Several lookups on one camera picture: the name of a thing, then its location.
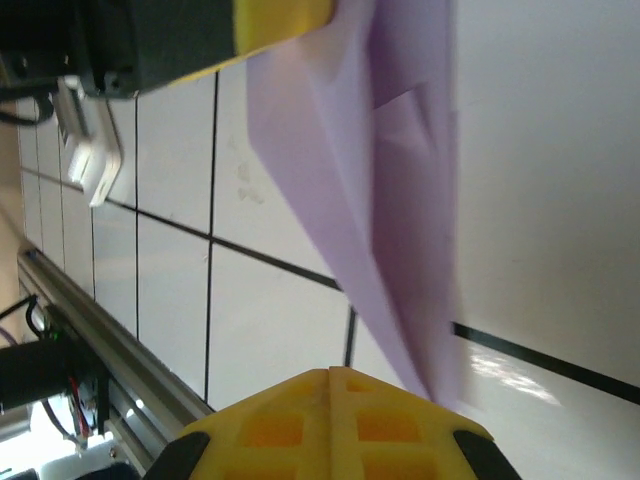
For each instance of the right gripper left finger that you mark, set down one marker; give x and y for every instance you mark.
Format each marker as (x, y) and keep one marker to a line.
(280, 435)

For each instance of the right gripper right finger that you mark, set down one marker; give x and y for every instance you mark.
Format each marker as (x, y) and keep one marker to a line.
(390, 435)

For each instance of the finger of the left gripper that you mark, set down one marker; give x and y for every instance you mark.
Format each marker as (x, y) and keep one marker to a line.
(280, 20)

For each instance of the lilac cloth piece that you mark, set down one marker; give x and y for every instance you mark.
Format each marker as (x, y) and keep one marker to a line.
(360, 200)

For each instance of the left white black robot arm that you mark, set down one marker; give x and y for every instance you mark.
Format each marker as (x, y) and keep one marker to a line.
(45, 377)

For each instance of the white silver metal device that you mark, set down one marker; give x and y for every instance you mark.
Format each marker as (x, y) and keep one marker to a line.
(97, 155)

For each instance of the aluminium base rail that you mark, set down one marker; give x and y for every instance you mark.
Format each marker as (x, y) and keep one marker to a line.
(115, 360)

